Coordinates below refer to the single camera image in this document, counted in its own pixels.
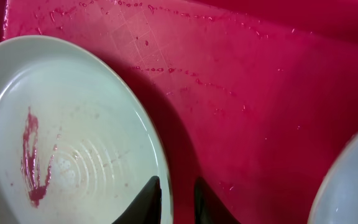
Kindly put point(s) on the red plastic tray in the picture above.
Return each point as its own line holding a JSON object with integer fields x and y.
{"x": 256, "y": 97}

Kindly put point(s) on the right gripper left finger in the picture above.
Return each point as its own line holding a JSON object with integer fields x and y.
{"x": 146, "y": 208}

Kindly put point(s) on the white plate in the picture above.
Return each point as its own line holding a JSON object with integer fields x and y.
{"x": 337, "y": 197}

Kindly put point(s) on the pale green plate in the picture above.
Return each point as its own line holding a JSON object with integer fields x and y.
{"x": 76, "y": 145}

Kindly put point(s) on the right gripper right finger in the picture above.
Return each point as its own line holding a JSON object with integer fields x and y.
{"x": 209, "y": 209}

